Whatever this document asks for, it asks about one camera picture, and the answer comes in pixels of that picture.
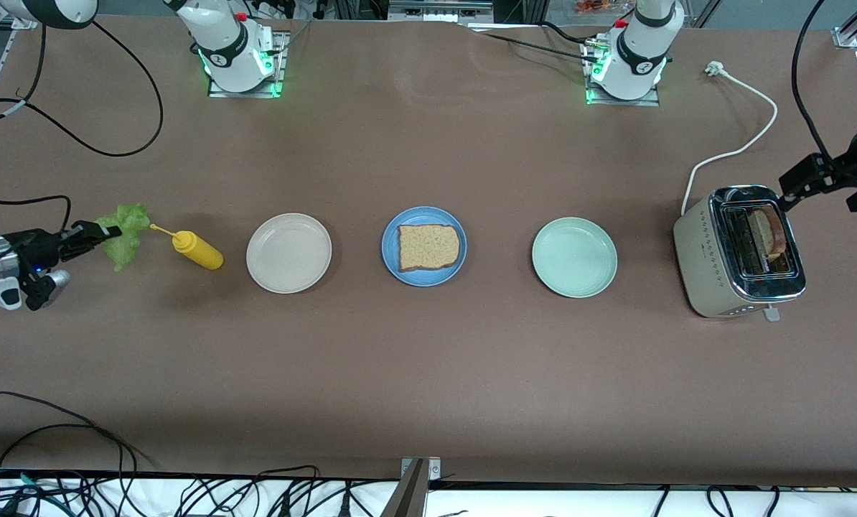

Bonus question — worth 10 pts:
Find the green lettuce leaf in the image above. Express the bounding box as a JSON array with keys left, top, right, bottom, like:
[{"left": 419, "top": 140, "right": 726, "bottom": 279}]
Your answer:
[{"left": 97, "top": 203, "right": 151, "bottom": 272}]

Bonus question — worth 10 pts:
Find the brown bread slice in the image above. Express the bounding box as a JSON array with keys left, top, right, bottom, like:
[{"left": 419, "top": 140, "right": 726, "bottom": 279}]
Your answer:
[
  {"left": 750, "top": 208, "right": 788, "bottom": 261},
  {"left": 398, "top": 224, "right": 461, "bottom": 272}
]

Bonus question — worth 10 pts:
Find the yellow squeeze bottle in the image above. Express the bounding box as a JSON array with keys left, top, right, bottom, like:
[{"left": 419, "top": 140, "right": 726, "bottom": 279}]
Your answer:
[{"left": 150, "top": 224, "right": 224, "bottom": 271}]

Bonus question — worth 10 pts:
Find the beige round plate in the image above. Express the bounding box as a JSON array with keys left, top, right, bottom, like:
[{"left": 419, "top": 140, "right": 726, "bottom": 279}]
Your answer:
[{"left": 246, "top": 213, "right": 333, "bottom": 294}]

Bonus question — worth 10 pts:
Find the pale green round plate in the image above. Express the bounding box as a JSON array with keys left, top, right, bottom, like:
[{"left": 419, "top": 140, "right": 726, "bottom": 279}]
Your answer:
[{"left": 532, "top": 217, "right": 619, "bottom": 299}]

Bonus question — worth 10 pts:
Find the blue round plate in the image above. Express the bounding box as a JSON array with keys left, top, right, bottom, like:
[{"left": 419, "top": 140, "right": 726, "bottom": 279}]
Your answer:
[{"left": 381, "top": 206, "right": 468, "bottom": 288}]

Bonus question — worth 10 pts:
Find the beige chrome toaster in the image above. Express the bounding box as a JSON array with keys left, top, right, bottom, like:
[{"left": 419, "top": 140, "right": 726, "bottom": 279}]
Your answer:
[{"left": 673, "top": 185, "right": 807, "bottom": 322}]

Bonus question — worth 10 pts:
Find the grey metal box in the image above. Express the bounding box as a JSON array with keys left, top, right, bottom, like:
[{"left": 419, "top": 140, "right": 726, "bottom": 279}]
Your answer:
[{"left": 388, "top": 0, "right": 494, "bottom": 22}]

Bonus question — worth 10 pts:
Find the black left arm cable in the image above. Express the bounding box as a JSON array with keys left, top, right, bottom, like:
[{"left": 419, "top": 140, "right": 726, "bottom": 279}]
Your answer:
[{"left": 792, "top": 0, "right": 835, "bottom": 162}]

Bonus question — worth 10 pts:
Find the white toaster power cord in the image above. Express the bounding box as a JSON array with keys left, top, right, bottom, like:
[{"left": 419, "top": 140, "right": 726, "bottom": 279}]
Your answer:
[{"left": 681, "top": 61, "right": 779, "bottom": 216}]

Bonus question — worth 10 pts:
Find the long looping black cable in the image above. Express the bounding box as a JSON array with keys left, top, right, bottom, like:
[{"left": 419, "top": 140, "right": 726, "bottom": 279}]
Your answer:
[{"left": 0, "top": 391, "right": 140, "bottom": 496}]

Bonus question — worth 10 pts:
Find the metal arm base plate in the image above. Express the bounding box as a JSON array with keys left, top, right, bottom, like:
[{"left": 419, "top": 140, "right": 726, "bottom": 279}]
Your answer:
[
  {"left": 207, "top": 32, "right": 287, "bottom": 99},
  {"left": 585, "top": 39, "right": 662, "bottom": 107}
]

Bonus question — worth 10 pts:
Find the black base supply cable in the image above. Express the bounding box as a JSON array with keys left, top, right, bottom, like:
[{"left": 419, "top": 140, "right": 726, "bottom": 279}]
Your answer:
[{"left": 464, "top": 22, "right": 601, "bottom": 62}]

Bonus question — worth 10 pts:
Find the metal table edge bracket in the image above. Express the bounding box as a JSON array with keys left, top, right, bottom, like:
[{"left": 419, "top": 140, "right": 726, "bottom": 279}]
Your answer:
[{"left": 400, "top": 457, "right": 442, "bottom": 517}]

